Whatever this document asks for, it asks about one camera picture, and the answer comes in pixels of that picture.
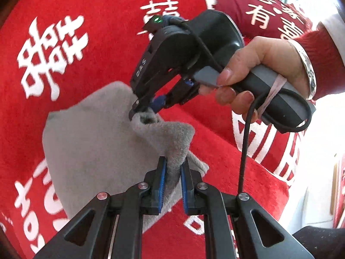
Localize red printed blanket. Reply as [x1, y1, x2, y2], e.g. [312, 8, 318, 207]
[0, 0, 297, 259]

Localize grey fleece cloth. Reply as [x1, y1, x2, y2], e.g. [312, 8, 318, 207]
[42, 81, 209, 234]

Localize black cable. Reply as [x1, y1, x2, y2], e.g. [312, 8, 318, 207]
[178, 19, 314, 196]

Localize red printed pillow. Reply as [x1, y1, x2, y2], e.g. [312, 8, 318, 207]
[216, 0, 313, 41]

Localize person's right hand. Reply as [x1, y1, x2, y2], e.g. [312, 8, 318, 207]
[216, 36, 310, 116]

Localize dark cloth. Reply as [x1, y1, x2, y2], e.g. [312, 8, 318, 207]
[292, 227, 345, 259]

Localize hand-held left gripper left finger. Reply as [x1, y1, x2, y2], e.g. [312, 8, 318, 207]
[34, 156, 166, 259]

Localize person's right forearm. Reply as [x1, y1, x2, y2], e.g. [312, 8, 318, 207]
[294, 28, 345, 100]

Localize red printed cushion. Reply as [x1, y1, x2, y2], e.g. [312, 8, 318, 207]
[232, 108, 345, 185]

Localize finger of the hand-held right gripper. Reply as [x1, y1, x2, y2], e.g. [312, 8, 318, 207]
[128, 69, 180, 122]
[151, 77, 201, 114]

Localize silver bracelet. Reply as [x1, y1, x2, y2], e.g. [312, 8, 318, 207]
[295, 43, 317, 100]

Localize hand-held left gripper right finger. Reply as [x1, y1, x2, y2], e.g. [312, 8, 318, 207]
[180, 162, 313, 259]

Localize pink rubber band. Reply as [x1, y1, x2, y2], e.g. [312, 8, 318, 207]
[257, 74, 287, 114]

